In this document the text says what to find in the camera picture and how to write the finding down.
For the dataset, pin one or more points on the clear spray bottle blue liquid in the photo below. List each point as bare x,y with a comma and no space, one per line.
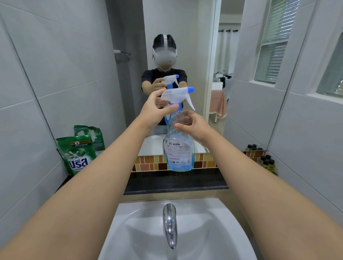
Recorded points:
179,152

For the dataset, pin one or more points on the large wall mirror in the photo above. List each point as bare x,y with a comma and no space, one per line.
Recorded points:
80,53

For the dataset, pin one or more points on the person's left forearm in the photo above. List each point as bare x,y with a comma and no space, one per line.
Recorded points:
80,192

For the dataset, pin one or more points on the chrome faucet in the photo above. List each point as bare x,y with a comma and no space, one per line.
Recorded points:
170,225

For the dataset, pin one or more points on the person's right hand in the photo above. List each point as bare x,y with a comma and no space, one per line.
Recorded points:
199,128

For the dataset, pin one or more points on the white ceramic sink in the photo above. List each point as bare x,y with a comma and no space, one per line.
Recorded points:
203,235

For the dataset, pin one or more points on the person's right forearm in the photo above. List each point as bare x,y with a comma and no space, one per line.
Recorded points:
268,201

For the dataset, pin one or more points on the small black-capped bottle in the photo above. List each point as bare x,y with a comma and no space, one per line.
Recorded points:
265,164
261,159
268,158
272,165

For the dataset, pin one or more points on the person's left hand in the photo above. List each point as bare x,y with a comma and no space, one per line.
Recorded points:
150,112

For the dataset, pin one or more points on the person's right thumb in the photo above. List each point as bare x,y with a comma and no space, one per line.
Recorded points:
181,126

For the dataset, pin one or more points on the person's left thumb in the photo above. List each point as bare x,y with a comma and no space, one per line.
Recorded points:
171,109

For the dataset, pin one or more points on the green detergent refill bag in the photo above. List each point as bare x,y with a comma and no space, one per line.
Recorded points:
76,158

